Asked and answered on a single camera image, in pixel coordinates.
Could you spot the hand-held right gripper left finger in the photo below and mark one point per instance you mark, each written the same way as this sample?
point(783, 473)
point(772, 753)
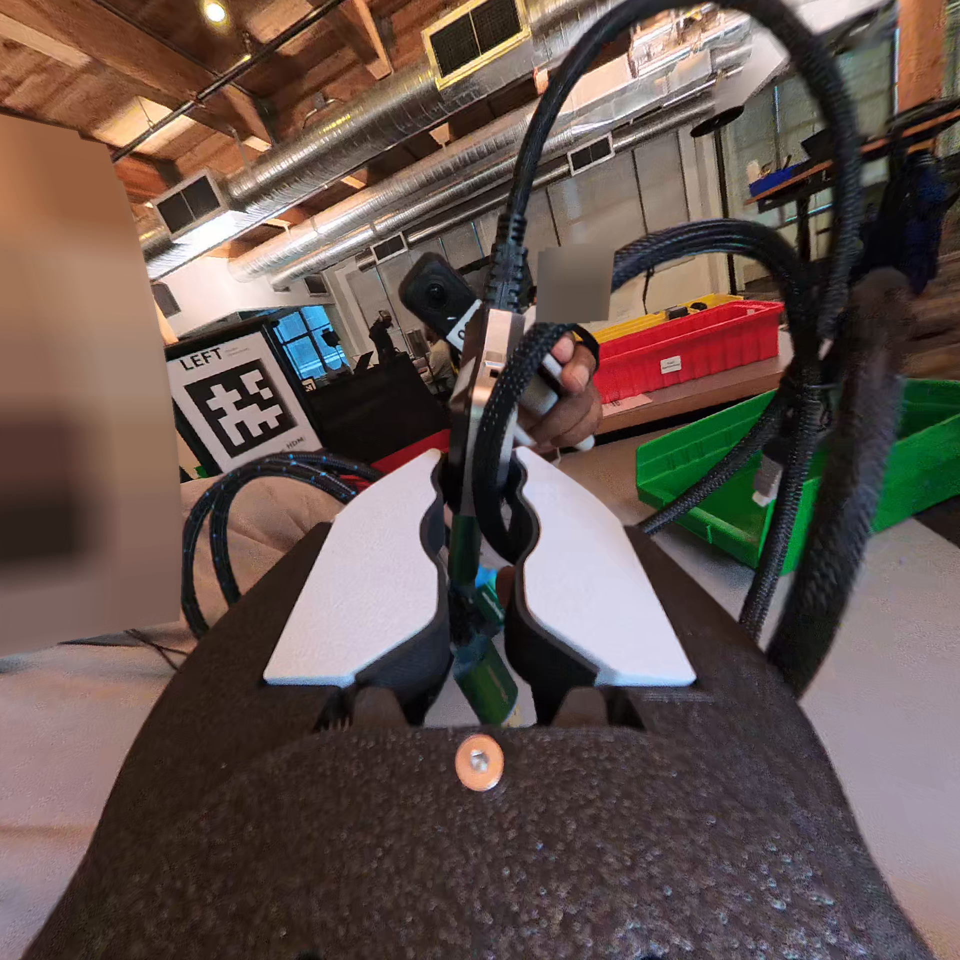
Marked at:
point(352, 585)

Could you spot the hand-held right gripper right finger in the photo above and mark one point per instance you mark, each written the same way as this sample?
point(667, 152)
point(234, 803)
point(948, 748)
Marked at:
point(600, 585)

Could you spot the silver multiport hub adapter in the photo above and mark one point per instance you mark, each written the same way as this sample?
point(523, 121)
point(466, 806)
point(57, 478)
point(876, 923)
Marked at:
point(487, 337)

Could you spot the person's left hand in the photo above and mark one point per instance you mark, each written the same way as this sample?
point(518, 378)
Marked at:
point(577, 405)

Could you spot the red plastic bin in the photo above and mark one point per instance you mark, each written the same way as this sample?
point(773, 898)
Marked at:
point(690, 352)
point(405, 461)

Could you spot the window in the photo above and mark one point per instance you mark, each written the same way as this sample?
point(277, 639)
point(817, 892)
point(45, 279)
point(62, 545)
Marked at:
point(307, 352)

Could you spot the beige cloth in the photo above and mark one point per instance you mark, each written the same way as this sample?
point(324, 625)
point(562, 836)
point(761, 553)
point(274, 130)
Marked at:
point(277, 525)

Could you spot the yellow plastic bin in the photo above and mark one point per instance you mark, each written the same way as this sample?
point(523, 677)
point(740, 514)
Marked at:
point(637, 324)

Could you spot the green plastic bin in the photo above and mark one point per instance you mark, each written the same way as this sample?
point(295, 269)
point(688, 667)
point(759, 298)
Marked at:
point(930, 450)

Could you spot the yellow-framed ceiling vent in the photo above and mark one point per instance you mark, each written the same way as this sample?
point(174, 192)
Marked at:
point(472, 37)

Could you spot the ceiling light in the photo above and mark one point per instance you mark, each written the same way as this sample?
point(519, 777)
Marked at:
point(214, 11)

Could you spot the black floor lamp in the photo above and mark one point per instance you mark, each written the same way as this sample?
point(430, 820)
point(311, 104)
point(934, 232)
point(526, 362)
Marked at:
point(716, 120)

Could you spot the standing desk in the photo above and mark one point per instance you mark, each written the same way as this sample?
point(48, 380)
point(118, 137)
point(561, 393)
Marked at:
point(825, 166)

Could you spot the silver ventilation duct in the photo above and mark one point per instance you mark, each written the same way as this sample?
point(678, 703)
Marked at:
point(420, 195)
point(360, 127)

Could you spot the white duct vent box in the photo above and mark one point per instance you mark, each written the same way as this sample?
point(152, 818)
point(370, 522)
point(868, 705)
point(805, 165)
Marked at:
point(187, 202)

